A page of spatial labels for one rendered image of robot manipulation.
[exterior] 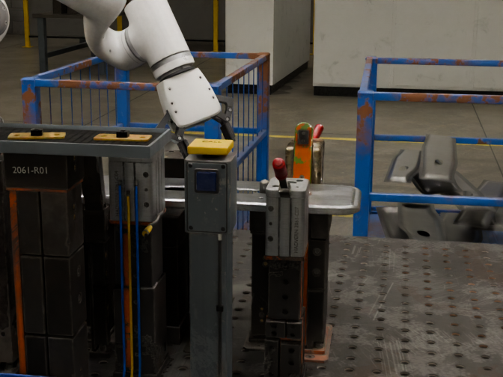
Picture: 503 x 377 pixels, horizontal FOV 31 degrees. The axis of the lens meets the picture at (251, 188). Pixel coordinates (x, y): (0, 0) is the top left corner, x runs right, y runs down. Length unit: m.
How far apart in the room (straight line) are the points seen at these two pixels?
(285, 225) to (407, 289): 0.65
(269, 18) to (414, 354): 7.87
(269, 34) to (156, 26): 7.75
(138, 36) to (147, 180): 0.36
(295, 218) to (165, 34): 0.47
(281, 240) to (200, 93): 0.39
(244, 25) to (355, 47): 1.15
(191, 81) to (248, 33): 7.79
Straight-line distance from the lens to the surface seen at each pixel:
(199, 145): 1.35
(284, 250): 1.53
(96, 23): 1.71
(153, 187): 1.55
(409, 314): 1.98
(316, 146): 1.85
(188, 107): 1.76
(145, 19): 1.78
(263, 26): 9.52
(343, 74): 9.51
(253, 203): 1.64
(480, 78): 9.54
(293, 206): 1.51
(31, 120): 3.76
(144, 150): 1.32
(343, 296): 2.05
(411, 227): 3.97
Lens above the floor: 1.44
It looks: 14 degrees down
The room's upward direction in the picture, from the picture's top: straight up
